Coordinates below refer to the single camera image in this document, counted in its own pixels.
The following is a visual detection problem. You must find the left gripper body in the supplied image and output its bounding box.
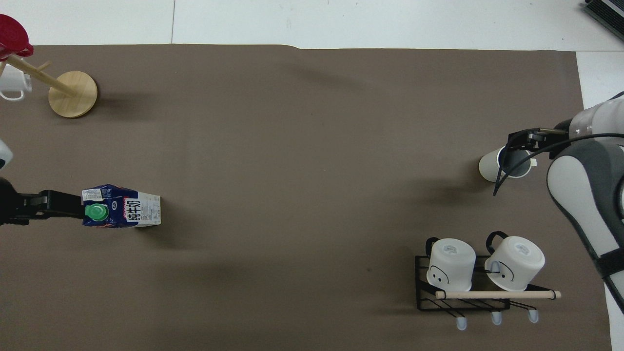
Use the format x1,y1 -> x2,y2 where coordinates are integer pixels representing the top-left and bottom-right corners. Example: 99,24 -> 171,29
0,177 -> 50,226

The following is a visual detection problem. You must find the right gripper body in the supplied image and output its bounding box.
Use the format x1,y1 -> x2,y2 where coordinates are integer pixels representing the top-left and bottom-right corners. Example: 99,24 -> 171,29
526,128 -> 570,160

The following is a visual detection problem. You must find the plain white cup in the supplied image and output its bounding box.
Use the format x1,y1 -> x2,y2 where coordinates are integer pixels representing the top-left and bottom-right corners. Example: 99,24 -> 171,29
479,145 -> 537,183

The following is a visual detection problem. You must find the blue and white milk carton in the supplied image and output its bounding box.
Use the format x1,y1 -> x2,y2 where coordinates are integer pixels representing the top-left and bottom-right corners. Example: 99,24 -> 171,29
81,184 -> 161,228

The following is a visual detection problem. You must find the white cup with face print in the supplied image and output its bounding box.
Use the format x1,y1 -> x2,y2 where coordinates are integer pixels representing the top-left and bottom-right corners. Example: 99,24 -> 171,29
484,231 -> 546,292
425,237 -> 476,292

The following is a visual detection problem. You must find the red cup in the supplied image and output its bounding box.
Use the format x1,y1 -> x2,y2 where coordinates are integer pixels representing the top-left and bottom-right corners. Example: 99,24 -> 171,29
0,14 -> 35,61

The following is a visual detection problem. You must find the wooden mug tree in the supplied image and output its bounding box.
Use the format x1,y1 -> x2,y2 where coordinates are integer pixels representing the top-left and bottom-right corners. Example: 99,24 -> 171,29
0,53 -> 98,118

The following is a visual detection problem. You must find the dark grey ribbed device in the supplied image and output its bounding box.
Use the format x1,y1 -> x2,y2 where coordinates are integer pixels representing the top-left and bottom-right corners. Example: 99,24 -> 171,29
584,0 -> 624,28

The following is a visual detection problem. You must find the wooden rod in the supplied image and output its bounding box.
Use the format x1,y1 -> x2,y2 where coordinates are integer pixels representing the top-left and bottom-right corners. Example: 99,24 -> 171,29
435,290 -> 562,300

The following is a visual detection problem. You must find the black cable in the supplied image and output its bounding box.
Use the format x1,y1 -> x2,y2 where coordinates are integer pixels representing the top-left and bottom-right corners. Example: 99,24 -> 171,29
493,128 -> 624,196

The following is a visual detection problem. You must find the white mug with handle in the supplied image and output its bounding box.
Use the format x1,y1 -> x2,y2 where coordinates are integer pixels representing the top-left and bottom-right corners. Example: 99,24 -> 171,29
0,65 -> 33,102

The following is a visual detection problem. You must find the black wire rack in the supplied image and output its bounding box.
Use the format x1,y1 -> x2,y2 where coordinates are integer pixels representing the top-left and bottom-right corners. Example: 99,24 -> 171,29
414,253 -> 556,332

